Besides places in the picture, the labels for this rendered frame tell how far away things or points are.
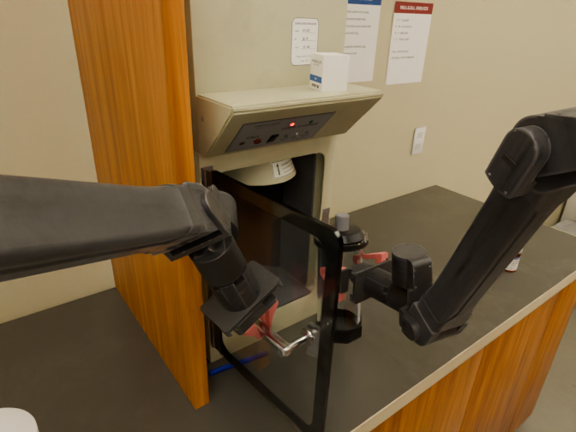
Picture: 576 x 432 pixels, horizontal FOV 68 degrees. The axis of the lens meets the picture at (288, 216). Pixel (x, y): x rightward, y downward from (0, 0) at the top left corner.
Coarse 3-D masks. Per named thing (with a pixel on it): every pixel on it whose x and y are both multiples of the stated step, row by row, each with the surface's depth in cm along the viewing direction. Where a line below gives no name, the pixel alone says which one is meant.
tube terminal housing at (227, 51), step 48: (192, 0) 63; (240, 0) 67; (288, 0) 72; (336, 0) 78; (192, 48) 66; (240, 48) 70; (288, 48) 76; (336, 48) 82; (192, 96) 69; (288, 144) 84
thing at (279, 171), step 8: (280, 160) 88; (288, 160) 90; (240, 168) 86; (248, 168) 86; (256, 168) 86; (264, 168) 86; (272, 168) 86; (280, 168) 88; (288, 168) 90; (232, 176) 87; (240, 176) 86; (248, 176) 86; (256, 176) 86; (264, 176) 86; (272, 176) 87; (280, 176) 88; (288, 176) 89; (248, 184) 86; (256, 184) 86; (264, 184) 86; (272, 184) 87
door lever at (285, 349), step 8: (264, 328) 64; (304, 328) 63; (264, 336) 63; (272, 336) 62; (304, 336) 63; (272, 344) 62; (280, 344) 61; (288, 344) 61; (296, 344) 61; (280, 352) 60; (288, 352) 60
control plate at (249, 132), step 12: (276, 120) 68; (288, 120) 70; (300, 120) 72; (324, 120) 77; (240, 132) 67; (252, 132) 69; (264, 132) 71; (276, 132) 73; (288, 132) 75; (300, 132) 77; (312, 132) 80; (252, 144) 73; (264, 144) 76
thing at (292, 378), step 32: (256, 192) 64; (256, 224) 66; (288, 224) 60; (320, 224) 55; (256, 256) 68; (288, 256) 62; (320, 256) 57; (288, 288) 64; (320, 288) 58; (288, 320) 66; (320, 320) 60; (224, 352) 87; (256, 352) 77; (320, 352) 62; (256, 384) 80; (288, 384) 71; (320, 384) 64; (288, 416) 74; (320, 416) 67
